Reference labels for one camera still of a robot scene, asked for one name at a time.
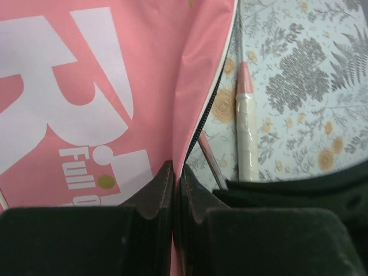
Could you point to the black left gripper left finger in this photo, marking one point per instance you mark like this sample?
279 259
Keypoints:
133 238

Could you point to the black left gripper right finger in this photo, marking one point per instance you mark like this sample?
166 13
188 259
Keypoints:
315 226

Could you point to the badminton racket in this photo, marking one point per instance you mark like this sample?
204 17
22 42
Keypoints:
246 127

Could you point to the pink racket cover bag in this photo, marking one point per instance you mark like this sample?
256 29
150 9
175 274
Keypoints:
97 95

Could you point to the floral table mat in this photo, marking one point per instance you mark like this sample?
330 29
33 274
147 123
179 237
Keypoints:
307 62

